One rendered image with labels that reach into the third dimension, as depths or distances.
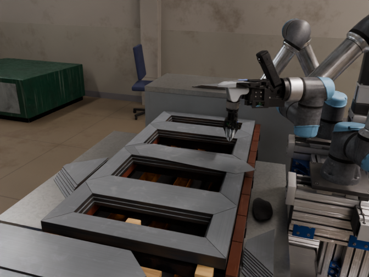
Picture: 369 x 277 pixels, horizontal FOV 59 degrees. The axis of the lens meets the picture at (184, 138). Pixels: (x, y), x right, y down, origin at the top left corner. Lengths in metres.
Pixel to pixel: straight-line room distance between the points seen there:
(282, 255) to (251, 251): 0.15
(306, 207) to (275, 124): 1.25
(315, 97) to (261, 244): 0.72
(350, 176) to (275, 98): 0.52
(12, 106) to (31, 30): 2.15
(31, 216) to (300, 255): 1.61
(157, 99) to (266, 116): 0.89
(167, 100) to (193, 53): 2.99
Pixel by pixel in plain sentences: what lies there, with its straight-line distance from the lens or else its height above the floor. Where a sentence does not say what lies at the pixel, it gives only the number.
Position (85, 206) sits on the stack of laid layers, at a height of 0.84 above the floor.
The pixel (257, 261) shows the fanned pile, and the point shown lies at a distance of 1.45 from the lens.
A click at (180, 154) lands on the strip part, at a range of 1.92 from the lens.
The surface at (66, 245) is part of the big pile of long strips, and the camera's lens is 1.32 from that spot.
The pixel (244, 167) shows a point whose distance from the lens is 1.81.
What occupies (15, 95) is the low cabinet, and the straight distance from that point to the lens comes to 5.34.
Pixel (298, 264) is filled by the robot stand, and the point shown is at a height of 0.21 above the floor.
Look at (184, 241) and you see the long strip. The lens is 1.26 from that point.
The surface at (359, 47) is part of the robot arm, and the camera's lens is 1.28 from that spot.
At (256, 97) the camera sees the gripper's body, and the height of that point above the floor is 1.42.
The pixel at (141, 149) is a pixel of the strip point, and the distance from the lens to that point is 1.98.
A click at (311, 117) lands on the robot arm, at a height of 1.35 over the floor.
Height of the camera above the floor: 1.67
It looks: 22 degrees down
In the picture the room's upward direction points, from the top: 2 degrees clockwise
